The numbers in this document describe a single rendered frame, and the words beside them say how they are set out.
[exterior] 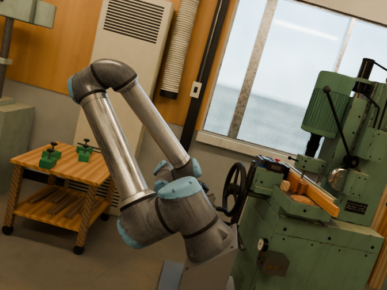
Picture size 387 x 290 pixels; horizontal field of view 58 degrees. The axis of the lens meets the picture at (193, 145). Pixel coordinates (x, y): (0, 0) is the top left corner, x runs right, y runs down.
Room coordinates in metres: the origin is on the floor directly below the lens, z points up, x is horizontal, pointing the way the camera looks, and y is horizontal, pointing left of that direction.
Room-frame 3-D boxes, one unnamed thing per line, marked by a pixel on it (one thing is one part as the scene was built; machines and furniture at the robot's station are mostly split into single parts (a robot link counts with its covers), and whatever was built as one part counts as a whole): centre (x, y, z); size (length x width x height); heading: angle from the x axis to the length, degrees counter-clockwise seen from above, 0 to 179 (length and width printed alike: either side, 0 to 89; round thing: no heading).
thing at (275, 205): (1.79, -0.54, 0.82); 0.40 x 0.21 x 0.04; 10
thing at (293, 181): (1.77, -0.51, 0.93); 0.25 x 0.01 x 0.07; 10
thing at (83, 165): (2.36, 0.78, 0.32); 0.66 x 0.57 x 0.64; 0
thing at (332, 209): (1.73, -0.61, 0.92); 0.60 x 0.02 x 0.04; 10
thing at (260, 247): (1.51, -0.43, 0.65); 0.06 x 0.04 x 0.08; 10
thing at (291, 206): (1.80, -0.49, 0.87); 0.61 x 0.30 x 0.06; 10
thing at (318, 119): (1.80, -0.60, 1.35); 0.18 x 0.18 x 0.31
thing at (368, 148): (1.69, -0.83, 1.23); 0.09 x 0.08 x 0.15; 100
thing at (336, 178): (1.70, -0.75, 1.02); 0.12 x 0.03 x 0.12; 100
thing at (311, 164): (1.80, -0.62, 1.03); 0.14 x 0.07 x 0.09; 100
